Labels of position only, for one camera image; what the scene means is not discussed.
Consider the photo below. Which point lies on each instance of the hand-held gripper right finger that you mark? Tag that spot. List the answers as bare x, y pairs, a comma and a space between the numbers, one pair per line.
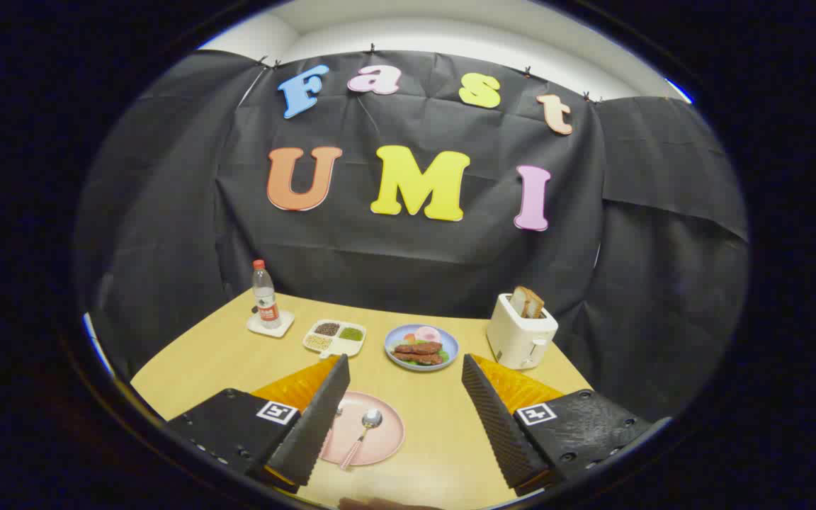
500, 425

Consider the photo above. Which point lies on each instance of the toast slice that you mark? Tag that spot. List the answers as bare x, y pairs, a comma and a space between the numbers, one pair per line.
534, 305
519, 301

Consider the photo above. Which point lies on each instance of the pink ham slice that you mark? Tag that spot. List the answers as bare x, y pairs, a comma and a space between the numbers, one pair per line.
428, 333

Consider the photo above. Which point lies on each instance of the white toaster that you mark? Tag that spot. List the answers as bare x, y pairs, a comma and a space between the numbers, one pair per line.
514, 340

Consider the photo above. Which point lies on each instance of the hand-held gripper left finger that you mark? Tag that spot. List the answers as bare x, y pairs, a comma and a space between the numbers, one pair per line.
309, 432

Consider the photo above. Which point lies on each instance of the white divided tray with beans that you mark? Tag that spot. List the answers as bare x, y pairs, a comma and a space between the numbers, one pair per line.
341, 346

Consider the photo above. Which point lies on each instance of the clear water bottle red label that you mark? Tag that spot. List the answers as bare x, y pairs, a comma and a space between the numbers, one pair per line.
264, 294

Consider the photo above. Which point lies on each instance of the brown meat strip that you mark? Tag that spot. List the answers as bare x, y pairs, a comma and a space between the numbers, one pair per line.
418, 348
418, 358

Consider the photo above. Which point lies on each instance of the green lettuce leaf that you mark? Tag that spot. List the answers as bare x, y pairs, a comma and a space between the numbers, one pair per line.
445, 354

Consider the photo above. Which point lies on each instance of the blue plate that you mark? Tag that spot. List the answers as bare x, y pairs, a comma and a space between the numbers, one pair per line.
451, 347

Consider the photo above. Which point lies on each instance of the white square coaster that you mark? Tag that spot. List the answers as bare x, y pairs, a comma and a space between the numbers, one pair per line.
286, 323

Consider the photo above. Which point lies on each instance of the pink plate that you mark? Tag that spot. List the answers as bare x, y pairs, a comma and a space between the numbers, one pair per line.
380, 446

